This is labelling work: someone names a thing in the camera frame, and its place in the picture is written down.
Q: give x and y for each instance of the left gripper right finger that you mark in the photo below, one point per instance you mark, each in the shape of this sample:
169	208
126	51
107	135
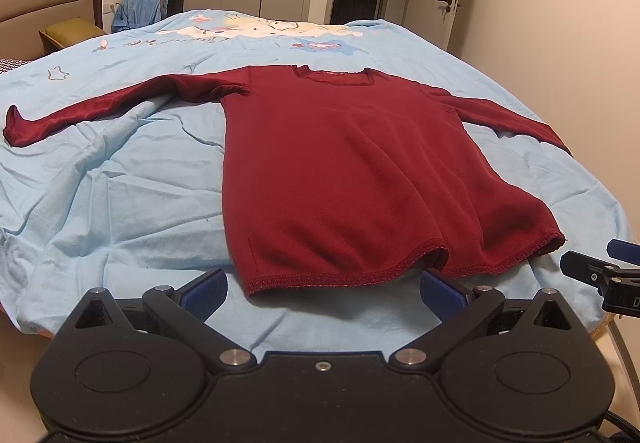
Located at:
464	315

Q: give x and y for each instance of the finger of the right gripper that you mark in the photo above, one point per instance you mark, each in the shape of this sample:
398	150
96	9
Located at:
624	251
588	270

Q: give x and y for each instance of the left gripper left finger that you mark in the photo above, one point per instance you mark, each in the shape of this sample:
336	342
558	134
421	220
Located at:
181	314

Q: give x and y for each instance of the dark red long-sleeve sweater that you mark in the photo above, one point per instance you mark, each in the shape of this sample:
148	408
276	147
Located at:
346	179

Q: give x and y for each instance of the mustard yellow pillow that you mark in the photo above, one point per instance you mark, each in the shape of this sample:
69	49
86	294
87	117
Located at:
68	33

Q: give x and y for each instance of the checkered pillow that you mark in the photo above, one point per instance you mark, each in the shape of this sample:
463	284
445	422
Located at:
9	64

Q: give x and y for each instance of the blue garment on chair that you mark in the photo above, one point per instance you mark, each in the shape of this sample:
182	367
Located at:
135	14

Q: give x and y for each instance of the brown padded headboard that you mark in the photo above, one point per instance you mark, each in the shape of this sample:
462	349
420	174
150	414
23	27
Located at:
23	23

